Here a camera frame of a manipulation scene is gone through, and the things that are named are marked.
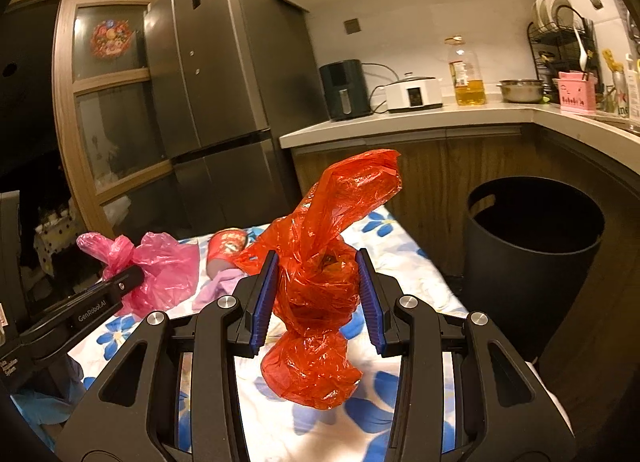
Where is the purple plastic bag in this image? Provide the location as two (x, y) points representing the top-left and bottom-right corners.
(192, 268), (246, 312)

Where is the wooden glass door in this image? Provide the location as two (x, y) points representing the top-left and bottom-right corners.
(52, 0), (181, 240)

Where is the pink utensil box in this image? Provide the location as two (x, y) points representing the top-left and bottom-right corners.
(558, 72), (597, 115)

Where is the distant dotted cloth table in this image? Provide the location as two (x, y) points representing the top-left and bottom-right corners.
(34, 200), (86, 277)

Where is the wall socket plate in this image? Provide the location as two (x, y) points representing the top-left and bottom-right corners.
(343, 18), (361, 35)

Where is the steel bowl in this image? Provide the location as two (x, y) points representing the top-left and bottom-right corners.
(499, 80), (544, 104)

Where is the red paper cup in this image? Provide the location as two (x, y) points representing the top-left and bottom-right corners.
(206, 228), (248, 279)

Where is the black air fryer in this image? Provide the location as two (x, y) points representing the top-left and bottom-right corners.
(319, 59), (372, 121)

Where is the black trash bin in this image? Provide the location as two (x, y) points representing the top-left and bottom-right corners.
(461, 176), (605, 362)

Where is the white rice cooker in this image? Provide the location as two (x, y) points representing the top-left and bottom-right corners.
(384, 76), (442, 113)

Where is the kitchen counter with cabinets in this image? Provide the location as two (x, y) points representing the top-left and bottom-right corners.
(280, 104), (639, 276)

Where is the cooking oil bottle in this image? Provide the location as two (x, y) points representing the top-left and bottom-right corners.
(445, 35), (486, 106)

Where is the pink plastic bag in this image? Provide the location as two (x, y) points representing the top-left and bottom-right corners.
(76, 232), (200, 320)

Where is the orange red plastic bag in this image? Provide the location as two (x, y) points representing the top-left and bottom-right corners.
(233, 149), (401, 410)

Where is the red door decoration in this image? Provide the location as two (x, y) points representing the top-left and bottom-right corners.
(90, 19), (134, 59)

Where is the dark steel refrigerator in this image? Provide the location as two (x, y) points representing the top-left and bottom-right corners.
(144, 0), (328, 234)

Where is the floral white blue tablecloth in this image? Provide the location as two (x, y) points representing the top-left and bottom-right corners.
(55, 205), (575, 461)

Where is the blue plastic bag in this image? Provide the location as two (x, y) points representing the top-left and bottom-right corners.
(11, 355), (86, 451)

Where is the black dish rack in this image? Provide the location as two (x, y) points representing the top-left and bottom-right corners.
(526, 0), (603, 104)

